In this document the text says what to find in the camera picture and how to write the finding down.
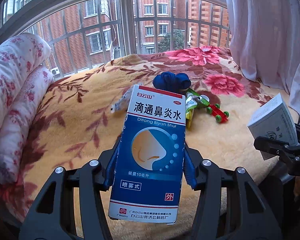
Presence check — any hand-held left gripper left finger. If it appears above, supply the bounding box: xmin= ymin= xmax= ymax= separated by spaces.
xmin=19 ymin=140 xmax=120 ymax=240

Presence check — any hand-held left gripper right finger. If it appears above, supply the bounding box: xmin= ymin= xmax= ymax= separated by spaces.
xmin=182 ymin=142 xmax=283 ymax=240

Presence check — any white cube cardboard box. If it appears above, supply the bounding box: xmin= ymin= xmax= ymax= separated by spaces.
xmin=247 ymin=93 xmax=299 ymax=160

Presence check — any blue and white medicine box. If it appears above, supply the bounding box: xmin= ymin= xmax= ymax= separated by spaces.
xmin=108 ymin=85 xmax=187 ymax=223

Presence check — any green foil wrapper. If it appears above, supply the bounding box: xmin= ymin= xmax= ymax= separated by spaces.
xmin=185 ymin=89 xmax=210 ymax=130

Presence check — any red and green toy car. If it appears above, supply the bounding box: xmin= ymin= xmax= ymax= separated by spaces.
xmin=202 ymin=100 xmax=230 ymax=124

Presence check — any floral plush blanket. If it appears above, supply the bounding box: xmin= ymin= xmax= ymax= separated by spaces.
xmin=0 ymin=46 xmax=300 ymax=230

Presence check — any dark blue cloth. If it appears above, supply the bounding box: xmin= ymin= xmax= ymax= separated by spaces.
xmin=152 ymin=71 xmax=192 ymax=92

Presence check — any white sheer curtain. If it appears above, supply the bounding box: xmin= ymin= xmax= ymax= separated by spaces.
xmin=224 ymin=0 xmax=300 ymax=128

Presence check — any green tree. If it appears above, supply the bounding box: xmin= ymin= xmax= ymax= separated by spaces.
xmin=158 ymin=29 xmax=185 ymax=53

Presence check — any rolled floral quilt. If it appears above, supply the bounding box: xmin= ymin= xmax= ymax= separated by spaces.
xmin=0 ymin=32 xmax=55 ymax=184

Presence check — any metal window grille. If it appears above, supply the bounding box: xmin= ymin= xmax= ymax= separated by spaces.
xmin=22 ymin=0 xmax=230 ymax=78

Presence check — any red brick building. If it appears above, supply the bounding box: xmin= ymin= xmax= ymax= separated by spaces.
xmin=5 ymin=0 xmax=230 ymax=75

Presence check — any white window frame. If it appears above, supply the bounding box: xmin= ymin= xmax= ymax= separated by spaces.
xmin=0 ymin=0 xmax=232 ymax=80

